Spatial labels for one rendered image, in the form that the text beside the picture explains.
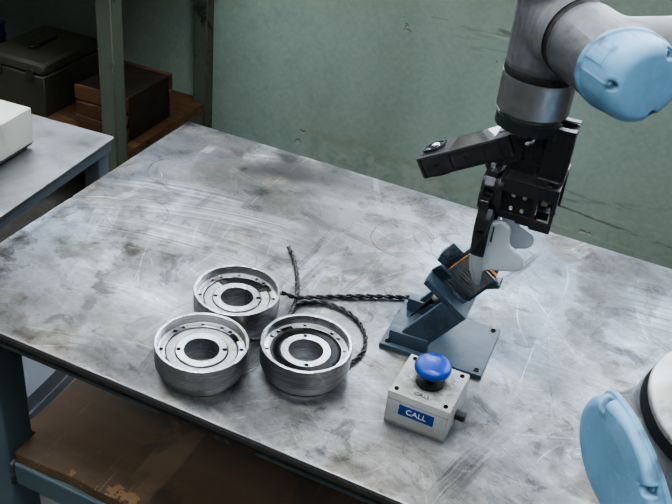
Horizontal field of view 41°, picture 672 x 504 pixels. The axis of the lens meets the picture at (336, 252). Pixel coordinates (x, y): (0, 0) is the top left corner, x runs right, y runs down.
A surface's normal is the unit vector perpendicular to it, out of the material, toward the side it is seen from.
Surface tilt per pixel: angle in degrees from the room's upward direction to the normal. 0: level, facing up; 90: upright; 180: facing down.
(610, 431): 97
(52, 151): 0
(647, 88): 90
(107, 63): 90
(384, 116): 90
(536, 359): 0
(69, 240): 0
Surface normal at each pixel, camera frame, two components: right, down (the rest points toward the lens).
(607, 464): -0.96, 0.18
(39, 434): 0.10, -0.83
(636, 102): 0.30, 0.55
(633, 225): -0.42, 0.47
